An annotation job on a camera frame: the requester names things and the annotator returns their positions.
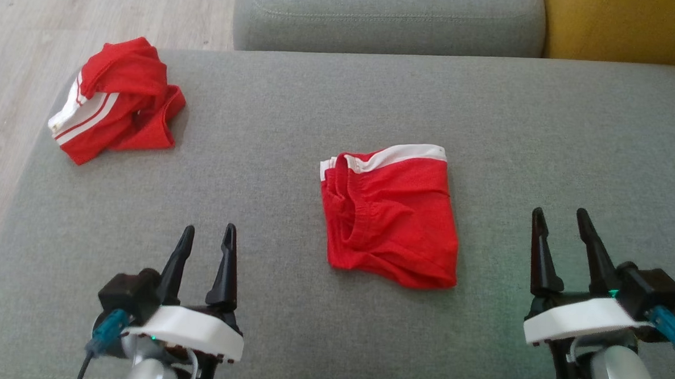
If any black cable teal plug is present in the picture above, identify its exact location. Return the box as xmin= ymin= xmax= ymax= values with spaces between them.
xmin=646 ymin=304 xmax=675 ymax=364
xmin=76 ymin=306 xmax=131 ymax=379

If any red shorts white stripe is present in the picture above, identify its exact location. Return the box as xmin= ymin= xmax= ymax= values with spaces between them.
xmin=315 ymin=139 xmax=464 ymax=291

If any grey sofa seat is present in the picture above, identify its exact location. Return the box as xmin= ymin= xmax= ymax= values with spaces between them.
xmin=0 ymin=35 xmax=675 ymax=379

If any grey sofa back cushion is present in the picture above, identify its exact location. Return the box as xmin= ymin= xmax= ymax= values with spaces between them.
xmin=232 ymin=0 xmax=548 ymax=64

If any red jersey number 23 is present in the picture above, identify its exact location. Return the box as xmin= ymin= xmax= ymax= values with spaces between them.
xmin=46 ymin=33 xmax=189 ymax=170

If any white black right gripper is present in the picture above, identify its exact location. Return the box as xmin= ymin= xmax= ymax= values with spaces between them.
xmin=522 ymin=205 xmax=656 ymax=352

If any yellow cushion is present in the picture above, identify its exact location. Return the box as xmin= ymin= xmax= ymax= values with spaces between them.
xmin=541 ymin=0 xmax=675 ymax=67

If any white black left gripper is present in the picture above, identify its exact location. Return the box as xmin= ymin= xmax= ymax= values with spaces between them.
xmin=91 ymin=218 xmax=250 ymax=364

